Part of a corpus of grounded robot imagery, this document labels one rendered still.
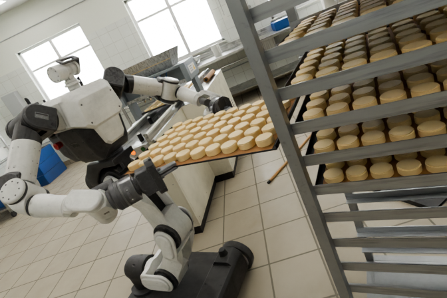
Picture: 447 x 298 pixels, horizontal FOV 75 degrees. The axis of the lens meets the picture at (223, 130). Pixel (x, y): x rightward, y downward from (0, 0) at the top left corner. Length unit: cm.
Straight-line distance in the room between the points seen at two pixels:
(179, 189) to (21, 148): 124
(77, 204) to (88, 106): 45
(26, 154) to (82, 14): 510
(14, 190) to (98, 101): 45
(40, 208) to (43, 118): 34
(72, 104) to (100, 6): 482
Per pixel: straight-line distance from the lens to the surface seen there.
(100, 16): 600
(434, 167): 80
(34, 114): 121
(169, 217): 142
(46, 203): 104
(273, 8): 64
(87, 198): 94
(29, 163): 115
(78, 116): 125
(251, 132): 87
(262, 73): 64
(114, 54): 596
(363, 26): 63
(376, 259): 159
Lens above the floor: 133
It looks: 18 degrees down
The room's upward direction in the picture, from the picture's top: 24 degrees counter-clockwise
